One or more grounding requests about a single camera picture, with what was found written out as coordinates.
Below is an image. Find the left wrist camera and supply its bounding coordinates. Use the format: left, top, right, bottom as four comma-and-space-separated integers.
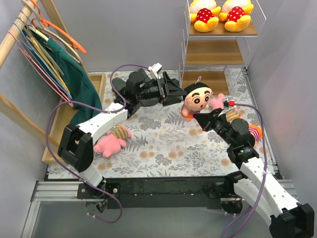
148, 63, 162, 80

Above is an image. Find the yellow frog plush small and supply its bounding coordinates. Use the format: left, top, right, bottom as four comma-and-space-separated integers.
219, 0, 254, 32

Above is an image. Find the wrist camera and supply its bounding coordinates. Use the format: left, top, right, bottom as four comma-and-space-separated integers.
218, 97, 236, 117
148, 63, 162, 80

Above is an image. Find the wooden clothes rack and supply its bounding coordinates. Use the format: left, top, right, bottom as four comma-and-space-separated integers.
0, 0, 107, 164

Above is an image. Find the grey hanger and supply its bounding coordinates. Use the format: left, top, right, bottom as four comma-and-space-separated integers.
25, 24, 64, 76

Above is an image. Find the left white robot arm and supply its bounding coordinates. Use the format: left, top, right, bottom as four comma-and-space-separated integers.
57, 68, 187, 198

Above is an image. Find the wire and wood shelf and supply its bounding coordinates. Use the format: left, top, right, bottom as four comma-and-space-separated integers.
178, 0, 267, 96

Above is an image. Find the orange hanger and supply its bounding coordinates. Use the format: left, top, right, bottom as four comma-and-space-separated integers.
31, 0, 87, 54

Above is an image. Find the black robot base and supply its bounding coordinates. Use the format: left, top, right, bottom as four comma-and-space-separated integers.
76, 175, 268, 214

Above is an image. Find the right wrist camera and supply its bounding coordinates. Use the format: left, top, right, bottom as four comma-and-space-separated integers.
218, 97, 236, 117

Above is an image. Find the green shirt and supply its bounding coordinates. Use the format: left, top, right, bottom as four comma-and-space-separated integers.
35, 36, 102, 110

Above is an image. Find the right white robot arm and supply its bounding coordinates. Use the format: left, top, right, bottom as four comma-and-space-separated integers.
194, 109, 315, 238

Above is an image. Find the black-haired doll striped shirt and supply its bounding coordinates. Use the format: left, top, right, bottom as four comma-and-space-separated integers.
181, 76, 213, 122

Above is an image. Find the floral table mat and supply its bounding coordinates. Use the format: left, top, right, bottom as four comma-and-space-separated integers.
48, 68, 275, 179

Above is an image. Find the dark grey cloth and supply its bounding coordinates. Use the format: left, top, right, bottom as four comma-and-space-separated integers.
111, 70, 184, 106

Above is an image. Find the pink pig plush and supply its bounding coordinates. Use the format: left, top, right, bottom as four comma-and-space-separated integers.
210, 93, 243, 123
94, 124, 132, 158

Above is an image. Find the beige hanger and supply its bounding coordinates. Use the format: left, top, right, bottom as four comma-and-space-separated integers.
21, 0, 84, 68

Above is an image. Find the pink hanger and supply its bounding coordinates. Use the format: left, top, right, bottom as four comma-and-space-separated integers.
7, 30, 74, 107

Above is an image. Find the yellow hanger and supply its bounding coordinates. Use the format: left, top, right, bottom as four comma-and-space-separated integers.
26, 36, 70, 94

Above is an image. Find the blue hanger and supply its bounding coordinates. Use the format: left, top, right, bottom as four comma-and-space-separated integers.
13, 22, 72, 100

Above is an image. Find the yellow frog plush big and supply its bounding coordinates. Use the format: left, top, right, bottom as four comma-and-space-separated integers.
189, 0, 221, 33

